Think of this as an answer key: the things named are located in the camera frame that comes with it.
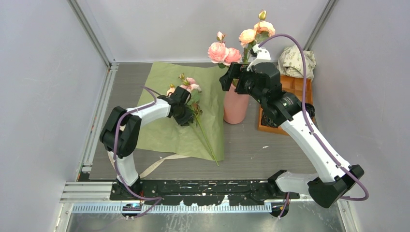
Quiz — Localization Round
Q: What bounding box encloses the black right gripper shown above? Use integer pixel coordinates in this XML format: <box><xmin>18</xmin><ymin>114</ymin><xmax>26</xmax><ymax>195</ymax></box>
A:
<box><xmin>220</xmin><ymin>62</ymin><xmax>266</xmax><ymax>104</ymax></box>

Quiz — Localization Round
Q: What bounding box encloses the pink flower stem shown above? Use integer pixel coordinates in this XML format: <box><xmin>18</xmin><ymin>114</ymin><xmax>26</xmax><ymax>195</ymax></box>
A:
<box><xmin>207</xmin><ymin>31</ymin><xmax>242</xmax><ymax>69</ymax></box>
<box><xmin>178</xmin><ymin>73</ymin><xmax>219</xmax><ymax>166</ymax></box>

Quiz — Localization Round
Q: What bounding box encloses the peach paper bouquet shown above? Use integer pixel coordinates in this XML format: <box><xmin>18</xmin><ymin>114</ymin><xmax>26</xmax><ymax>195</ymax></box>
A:
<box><xmin>136</xmin><ymin>62</ymin><xmax>227</xmax><ymax>161</ymax></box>

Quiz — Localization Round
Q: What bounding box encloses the pink cylindrical vase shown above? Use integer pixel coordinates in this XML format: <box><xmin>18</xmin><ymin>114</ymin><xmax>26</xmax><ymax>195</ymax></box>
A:
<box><xmin>224</xmin><ymin>84</ymin><xmax>249</xmax><ymax>124</ymax></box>

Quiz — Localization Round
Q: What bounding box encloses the peach flower stem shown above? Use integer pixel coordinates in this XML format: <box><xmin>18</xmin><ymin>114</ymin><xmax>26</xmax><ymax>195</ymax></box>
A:
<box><xmin>239</xmin><ymin>10</ymin><xmax>276</xmax><ymax>64</ymax></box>

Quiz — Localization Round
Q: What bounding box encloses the beige ribbon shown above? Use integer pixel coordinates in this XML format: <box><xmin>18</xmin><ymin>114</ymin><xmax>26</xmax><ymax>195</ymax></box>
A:
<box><xmin>139</xmin><ymin>154</ymin><xmax>188</xmax><ymax>179</ymax></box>

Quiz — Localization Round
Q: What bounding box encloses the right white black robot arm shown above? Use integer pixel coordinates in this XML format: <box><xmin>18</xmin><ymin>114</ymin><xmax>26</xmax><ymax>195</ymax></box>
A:
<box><xmin>220</xmin><ymin>62</ymin><xmax>364</xmax><ymax>208</ymax></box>

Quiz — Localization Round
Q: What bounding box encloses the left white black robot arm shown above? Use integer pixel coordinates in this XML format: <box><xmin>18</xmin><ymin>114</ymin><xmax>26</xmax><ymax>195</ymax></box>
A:
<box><xmin>99</xmin><ymin>87</ymin><xmax>193</xmax><ymax>200</ymax></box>

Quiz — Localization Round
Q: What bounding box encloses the crumpled white patterned cloth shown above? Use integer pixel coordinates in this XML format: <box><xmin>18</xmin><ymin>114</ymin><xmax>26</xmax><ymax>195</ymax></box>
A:
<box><xmin>277</xmin><ymin>45</ymin><xmax>317</xmax><ymax>80</ymax></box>

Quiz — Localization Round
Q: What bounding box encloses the orange compartment tray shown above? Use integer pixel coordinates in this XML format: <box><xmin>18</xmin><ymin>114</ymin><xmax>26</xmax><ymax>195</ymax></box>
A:
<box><xmin>257</xmin><ymin>75</ymin><xmax>316</xmax><ymax>136</ymax></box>

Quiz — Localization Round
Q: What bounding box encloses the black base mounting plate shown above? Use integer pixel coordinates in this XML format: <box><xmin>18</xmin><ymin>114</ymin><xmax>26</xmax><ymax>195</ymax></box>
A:
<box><xmin>110</xmin><ymin>179</ymin><xmax>300</xmax><ymax>207</ymax></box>

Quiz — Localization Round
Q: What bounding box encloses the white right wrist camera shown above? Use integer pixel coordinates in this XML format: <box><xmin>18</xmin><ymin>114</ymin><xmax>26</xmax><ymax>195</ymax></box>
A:
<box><xmin>247</xmin><ymin>44</ymin><xmax>271</xmax><ymax>71</ymax></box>

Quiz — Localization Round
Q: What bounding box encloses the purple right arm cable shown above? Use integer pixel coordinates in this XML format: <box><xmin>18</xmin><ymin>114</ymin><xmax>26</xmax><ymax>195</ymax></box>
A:
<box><xmin>258</xmin><ymin>33</ymin><xmax>369</xmax><ymax>220</ymax></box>

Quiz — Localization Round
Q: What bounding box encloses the aluminium front rail frame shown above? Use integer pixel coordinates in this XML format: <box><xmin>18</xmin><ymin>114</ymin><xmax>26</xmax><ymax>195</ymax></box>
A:
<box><xmin>59</xmin><ymin>180</ymin><xmax>351</xmax><ymax>215</ymax></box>

